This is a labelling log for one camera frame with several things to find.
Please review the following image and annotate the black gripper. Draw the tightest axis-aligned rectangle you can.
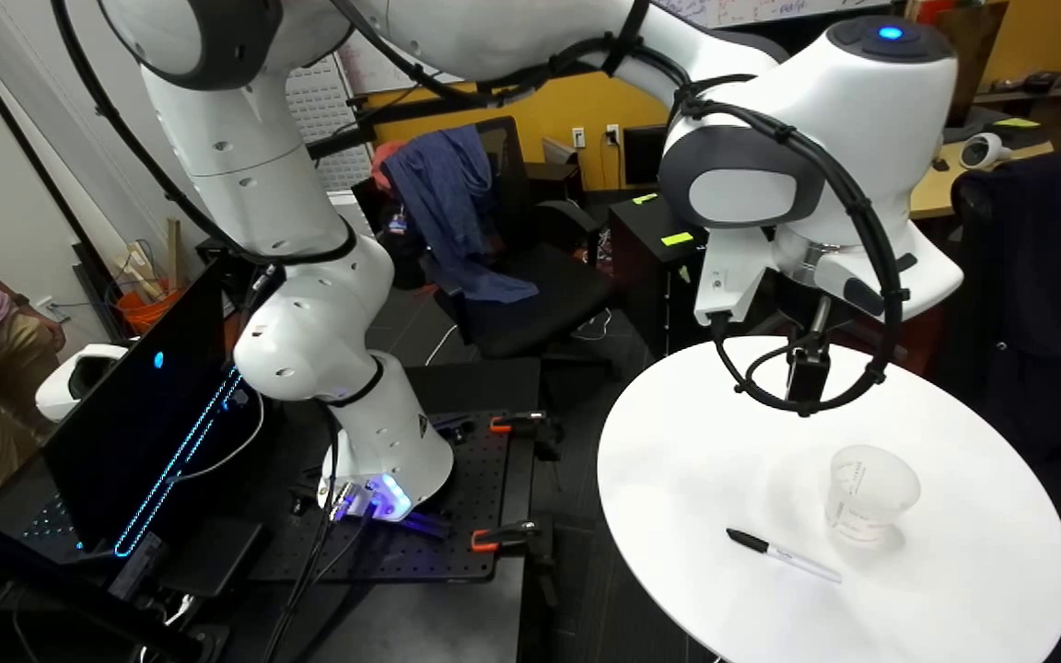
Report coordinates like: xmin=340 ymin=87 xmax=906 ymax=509
xmin=783 ymin=297 xmax=835 ymax=416

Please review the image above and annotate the clear plastic measuring cup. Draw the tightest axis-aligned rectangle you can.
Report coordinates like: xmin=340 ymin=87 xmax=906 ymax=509
xmin=826 ymin=443 xmax=923 ymax=557

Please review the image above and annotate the black and white marker pen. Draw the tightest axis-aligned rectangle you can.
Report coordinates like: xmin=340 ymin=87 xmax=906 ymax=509
xmin=720 ymin=526 xmax=848 ymax=588

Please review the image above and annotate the black computer tower green label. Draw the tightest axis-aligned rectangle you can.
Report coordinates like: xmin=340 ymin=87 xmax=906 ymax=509
xmin=609 ymin=189 xmax=712 ymax=361

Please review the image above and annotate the dark fabric covered chair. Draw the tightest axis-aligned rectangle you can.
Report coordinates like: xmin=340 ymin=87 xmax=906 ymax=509
xmin=935 ymin=142 xmax=1061 ymax=474

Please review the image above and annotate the round wooden desk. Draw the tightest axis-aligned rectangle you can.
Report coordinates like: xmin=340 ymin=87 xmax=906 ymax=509
xmin=911 ymin=136 xmax=1057 ymax=229

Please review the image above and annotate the black office chair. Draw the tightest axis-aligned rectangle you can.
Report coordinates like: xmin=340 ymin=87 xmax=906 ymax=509
xmin=367 ymin=114 xmax=623 ymax=361

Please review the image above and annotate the orange-tipped black clamp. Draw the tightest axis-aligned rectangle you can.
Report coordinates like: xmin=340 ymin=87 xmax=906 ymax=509
xmin=467 ymin=518 xmax=559 ymax=563
xmin=487 ymin=407 xmax=562 ymax=463

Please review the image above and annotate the white VR controller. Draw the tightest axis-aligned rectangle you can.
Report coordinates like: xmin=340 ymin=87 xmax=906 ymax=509
xmin=959 ymin=130 xmax=1010 ymax=174

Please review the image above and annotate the whiteboard with writing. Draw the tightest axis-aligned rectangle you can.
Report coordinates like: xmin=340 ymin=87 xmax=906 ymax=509
xmin=653 ymin=0 xmax=866 ymax=28

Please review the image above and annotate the blue jacket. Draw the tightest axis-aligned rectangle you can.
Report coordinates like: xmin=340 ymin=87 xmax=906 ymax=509
xmin=383 ymin=124 xmax=541 ymax=308

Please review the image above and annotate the white pegboard panel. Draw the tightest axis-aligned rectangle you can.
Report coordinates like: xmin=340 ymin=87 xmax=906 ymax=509
xmin=284 ymin=52 xmax=374 ymax=195

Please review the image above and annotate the orange box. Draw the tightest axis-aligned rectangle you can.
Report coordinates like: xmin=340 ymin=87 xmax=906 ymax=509
xmin=112 ymin=286 xmax=181 ymax=337

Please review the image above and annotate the white VR headset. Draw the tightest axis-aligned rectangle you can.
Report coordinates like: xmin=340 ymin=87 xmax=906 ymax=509
xmin=30 ymin=341 xmax=131 ymax=428

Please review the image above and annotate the black diagonal stand bar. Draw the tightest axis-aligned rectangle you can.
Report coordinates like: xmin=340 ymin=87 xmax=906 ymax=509
xmin=0 ymin=498 xmax=196 ymax=663

